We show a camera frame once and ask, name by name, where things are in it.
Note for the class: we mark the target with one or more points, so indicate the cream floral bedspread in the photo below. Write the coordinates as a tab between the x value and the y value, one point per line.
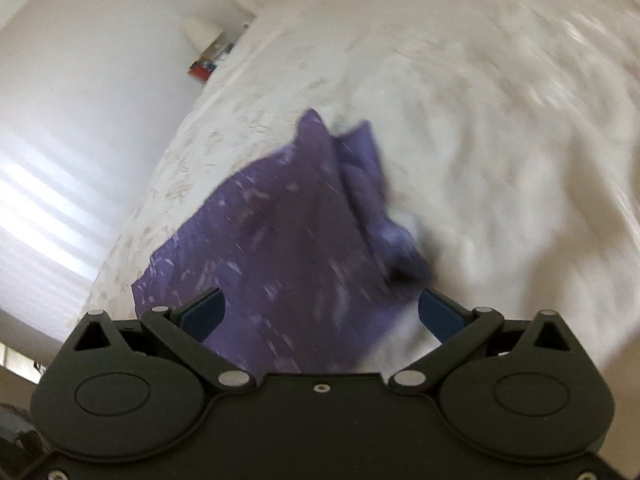
500	135

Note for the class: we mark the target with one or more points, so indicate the framed picture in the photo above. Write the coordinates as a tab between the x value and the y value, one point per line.
201	71

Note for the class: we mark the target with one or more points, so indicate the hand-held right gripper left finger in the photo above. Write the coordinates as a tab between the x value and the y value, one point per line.
206	318

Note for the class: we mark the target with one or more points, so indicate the purple patterned hoodie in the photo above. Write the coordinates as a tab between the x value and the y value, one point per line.
295	255

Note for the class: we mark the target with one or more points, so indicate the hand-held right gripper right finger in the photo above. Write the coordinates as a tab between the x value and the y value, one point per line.
440	318

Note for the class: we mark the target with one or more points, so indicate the white bedside lamp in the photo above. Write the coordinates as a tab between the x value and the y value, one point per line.
202	34

